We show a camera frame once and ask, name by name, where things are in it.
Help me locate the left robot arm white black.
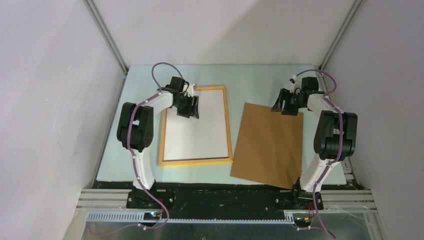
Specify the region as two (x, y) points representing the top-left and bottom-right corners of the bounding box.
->
(116, 76), (200, 208)

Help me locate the left aluminium corner post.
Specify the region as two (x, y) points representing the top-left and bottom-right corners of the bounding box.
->
(83, 0), (129, 75)

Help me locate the aluminium extrusion rail front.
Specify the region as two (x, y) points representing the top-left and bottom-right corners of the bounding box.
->
(75, 188), (379, 225)

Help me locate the yellow wooden picture frame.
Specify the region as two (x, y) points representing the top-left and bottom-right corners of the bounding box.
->
(157, 85), (234, 168)

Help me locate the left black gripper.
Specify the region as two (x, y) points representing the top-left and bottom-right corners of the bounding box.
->
(174, 94), (199, 119)

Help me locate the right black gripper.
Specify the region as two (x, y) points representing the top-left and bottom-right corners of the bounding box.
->
(271, 88), (305, 116)

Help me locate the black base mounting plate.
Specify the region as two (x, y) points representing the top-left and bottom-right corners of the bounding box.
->
(92, 180), (360, 221)

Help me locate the brown cardboard backing board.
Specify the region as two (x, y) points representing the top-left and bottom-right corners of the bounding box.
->
(230, 103), (304, 189)

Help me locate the aluminium corner post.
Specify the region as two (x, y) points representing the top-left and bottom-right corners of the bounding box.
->
(83, 0), (129, 75)
(318, 0), (364, 70)

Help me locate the right aluminium corner post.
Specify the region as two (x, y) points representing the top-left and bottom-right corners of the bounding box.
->
(318, 0), (364, 70)

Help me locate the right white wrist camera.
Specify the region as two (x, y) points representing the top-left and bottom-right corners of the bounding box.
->
(289, 74), (301, 94)

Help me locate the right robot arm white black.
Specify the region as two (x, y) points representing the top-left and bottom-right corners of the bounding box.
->
(271, 75), (358, 209)

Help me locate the orange flower photo print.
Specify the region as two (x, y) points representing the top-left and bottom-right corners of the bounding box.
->
(163, 89), (230, 162)

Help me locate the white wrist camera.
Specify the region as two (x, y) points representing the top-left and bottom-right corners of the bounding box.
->
(289, 74), (301, 94)
(182, 83), (197, 97)

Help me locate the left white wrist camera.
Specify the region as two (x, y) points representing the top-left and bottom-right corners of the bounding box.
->
(182, 83), (197, 97)

